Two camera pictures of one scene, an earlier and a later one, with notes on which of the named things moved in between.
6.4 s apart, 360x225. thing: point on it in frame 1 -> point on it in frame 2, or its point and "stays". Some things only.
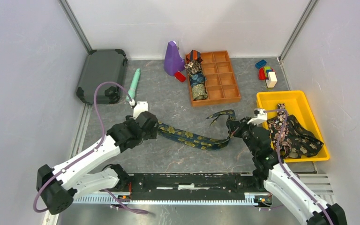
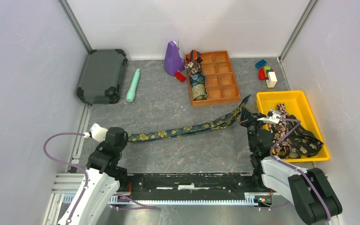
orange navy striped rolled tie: [193, 55] stays
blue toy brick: [260, 63] stays
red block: [180, 77] stays
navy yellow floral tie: [198, 141] -> [230, 120]
